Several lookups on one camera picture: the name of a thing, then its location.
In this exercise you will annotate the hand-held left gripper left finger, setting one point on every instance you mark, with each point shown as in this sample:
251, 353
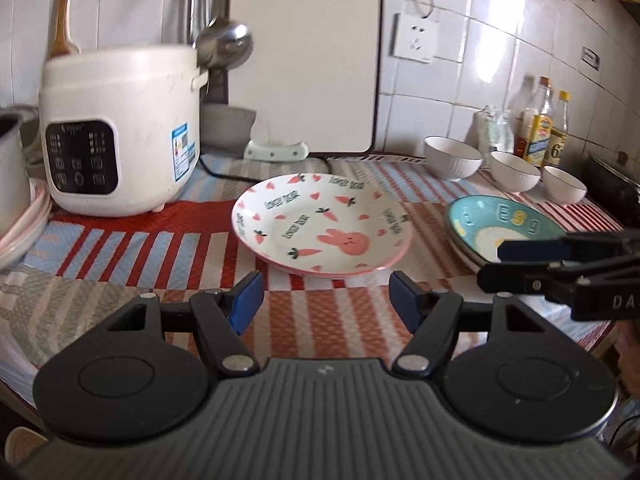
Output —
246, 302

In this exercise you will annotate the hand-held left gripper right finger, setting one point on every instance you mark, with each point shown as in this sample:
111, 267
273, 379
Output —
403, 304

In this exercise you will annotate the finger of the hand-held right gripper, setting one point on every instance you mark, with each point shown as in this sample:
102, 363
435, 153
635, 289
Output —
532, 250
520, 277

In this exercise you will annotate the teal egg print plate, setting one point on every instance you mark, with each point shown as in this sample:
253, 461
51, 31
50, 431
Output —
490, 220

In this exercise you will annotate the white ribbed bowl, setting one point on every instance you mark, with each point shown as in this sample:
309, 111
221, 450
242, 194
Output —
564, 186
515, 172
452, 157

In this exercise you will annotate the rabbit and carrot print plate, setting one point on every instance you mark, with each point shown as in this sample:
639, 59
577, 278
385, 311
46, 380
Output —
310, 220

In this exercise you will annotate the striped tablecloth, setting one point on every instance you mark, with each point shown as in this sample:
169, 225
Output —
325, 310

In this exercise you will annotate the yellow cap glass bottle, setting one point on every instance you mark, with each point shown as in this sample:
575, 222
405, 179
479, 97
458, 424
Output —
559, 145

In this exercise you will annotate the yellow label oil bottle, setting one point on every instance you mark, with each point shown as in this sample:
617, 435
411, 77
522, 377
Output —
540, 135

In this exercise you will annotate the white seasoning bag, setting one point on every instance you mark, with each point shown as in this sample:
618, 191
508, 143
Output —
492, 130

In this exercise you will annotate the clear plastic bottle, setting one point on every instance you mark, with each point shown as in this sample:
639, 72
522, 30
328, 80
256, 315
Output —
525, 105

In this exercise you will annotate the white cutting board holder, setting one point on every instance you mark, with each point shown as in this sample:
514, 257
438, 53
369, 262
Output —
275, 151

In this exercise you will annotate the white rice cooker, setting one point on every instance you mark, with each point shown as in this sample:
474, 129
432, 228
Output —
135, 110

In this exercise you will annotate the white cutting board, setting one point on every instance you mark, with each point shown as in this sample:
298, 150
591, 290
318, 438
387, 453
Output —
305, 60

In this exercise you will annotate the steel ladle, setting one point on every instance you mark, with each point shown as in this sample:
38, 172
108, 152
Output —
225, 42

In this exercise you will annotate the beige round basket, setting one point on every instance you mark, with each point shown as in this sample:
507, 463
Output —
22, 447

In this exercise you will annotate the metal pot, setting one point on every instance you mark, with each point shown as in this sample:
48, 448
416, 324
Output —
10, 175

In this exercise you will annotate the wooden spatula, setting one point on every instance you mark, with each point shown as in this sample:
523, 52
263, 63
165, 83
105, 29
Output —
62, 35

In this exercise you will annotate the wall sticker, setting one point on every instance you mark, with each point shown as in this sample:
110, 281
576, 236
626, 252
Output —
591, 58

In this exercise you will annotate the white wall socket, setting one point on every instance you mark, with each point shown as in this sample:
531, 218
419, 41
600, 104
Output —
414, 37

